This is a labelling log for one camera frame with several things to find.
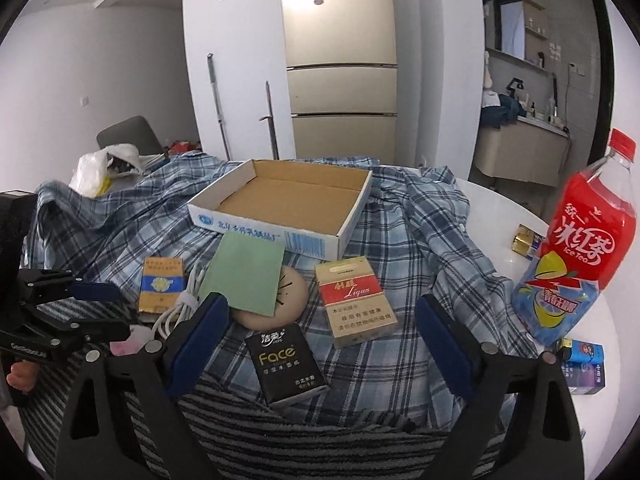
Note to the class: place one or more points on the person's left hand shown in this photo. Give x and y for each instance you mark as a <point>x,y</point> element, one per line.
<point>23,376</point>

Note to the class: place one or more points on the striped grey cloth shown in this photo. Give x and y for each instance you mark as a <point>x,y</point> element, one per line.
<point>246,440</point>

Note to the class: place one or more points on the white plastic bag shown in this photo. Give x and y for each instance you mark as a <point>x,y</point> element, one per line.
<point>96,172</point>

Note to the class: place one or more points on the dark broom handle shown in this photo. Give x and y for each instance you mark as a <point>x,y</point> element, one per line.
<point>269,119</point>

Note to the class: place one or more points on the red iced tea bottle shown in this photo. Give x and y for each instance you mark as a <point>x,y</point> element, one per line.
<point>588,237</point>

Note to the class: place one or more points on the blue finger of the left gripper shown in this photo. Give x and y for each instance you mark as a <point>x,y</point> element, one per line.
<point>102,292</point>

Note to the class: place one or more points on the grey chair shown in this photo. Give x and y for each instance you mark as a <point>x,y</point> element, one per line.
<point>135,131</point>

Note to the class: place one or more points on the blue purple small box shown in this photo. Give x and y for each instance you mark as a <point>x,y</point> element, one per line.
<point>582,365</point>

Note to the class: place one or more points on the bathroom mirror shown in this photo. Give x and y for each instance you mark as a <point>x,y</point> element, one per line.
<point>510,27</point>

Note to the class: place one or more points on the yellow blue cigarette pack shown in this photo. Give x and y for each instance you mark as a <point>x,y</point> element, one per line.
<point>162,282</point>

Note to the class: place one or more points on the black Face tissue pack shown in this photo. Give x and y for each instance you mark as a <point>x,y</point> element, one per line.
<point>285,367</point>

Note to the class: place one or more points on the beige round cushion toy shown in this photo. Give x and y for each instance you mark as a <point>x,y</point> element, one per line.
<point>291,301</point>

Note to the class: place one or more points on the beige refrigerator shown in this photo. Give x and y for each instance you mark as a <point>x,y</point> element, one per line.
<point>342,77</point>

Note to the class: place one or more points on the beige vanity cabinet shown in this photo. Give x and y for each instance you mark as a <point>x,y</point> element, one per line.
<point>528,151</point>

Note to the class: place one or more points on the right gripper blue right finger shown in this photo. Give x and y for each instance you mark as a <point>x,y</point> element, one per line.
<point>451,344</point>

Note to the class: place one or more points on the open white cardboard box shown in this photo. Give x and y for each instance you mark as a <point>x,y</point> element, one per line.
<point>310,209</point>

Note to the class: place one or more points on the small gold box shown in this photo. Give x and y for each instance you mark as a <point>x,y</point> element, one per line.
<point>526,242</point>

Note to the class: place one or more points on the grey mop handle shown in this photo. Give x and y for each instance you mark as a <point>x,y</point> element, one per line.
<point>216,96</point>

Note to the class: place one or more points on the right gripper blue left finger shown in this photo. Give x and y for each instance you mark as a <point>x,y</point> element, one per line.
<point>192,343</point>

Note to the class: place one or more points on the blue plaid cloth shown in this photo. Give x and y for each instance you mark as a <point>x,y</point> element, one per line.
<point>412,230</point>

